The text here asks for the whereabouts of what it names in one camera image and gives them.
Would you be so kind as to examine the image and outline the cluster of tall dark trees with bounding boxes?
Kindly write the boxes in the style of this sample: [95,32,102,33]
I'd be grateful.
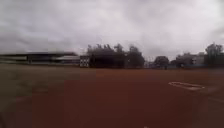
[86,43,146,69]

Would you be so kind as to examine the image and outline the black and white checkered board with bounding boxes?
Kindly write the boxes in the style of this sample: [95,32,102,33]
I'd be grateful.
[79,55,91,69]

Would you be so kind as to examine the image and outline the red dirt running track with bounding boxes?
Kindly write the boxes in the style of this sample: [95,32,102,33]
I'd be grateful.
[0,67,224,128]

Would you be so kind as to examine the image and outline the round dark tree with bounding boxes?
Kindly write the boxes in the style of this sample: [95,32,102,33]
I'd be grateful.
[153,55,170,70]

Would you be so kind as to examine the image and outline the long low grandstand building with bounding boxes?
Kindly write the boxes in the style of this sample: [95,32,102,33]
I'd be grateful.
[0,51,81,66]

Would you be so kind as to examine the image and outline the pale building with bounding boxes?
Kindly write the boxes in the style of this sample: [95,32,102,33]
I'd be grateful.
[175,51,206,68]

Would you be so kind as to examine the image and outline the dry grass field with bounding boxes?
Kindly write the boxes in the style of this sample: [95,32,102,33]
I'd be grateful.
[0,63,98,101]

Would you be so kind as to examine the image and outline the row of dark trees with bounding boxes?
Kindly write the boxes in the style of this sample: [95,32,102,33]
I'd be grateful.
[203,42,224,68]

